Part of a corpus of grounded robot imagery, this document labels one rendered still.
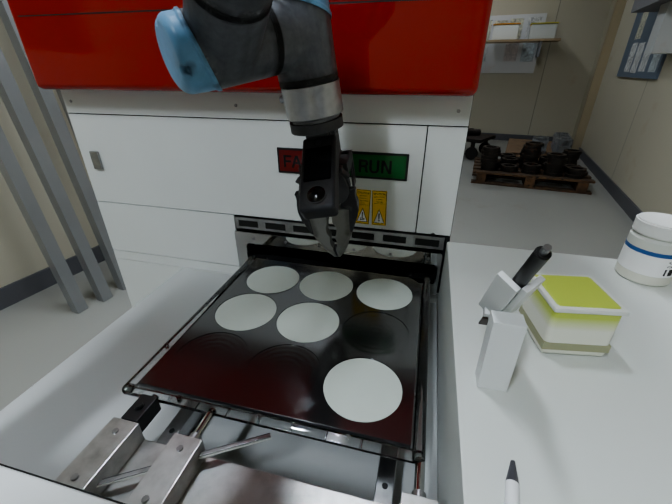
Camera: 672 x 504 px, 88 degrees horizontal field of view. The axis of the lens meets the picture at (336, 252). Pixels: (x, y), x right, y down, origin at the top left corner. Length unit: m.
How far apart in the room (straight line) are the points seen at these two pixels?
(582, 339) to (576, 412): 0.09
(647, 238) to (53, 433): 0.88
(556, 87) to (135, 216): 7.54
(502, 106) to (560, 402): 7.58
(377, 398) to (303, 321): 0.18
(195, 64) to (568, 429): 0.48
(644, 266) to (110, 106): 0.99
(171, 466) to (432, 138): 0.57
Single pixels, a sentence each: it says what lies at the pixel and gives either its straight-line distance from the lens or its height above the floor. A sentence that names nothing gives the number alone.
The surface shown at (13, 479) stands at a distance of 0.43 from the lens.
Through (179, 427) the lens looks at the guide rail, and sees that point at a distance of 0.54.
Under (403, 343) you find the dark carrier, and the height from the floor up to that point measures 0.90.
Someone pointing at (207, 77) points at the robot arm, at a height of 1.25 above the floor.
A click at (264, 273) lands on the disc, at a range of 0.70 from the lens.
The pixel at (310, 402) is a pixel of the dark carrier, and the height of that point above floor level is 0.90.
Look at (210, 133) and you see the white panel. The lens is 0.77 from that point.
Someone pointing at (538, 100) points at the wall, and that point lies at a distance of 7.93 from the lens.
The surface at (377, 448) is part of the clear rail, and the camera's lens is 0.43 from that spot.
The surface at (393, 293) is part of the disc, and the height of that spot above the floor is 0.90.
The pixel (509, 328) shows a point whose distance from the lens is 0.37.
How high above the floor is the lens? 1.26
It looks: 28 degrees down
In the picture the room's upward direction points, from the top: straight up
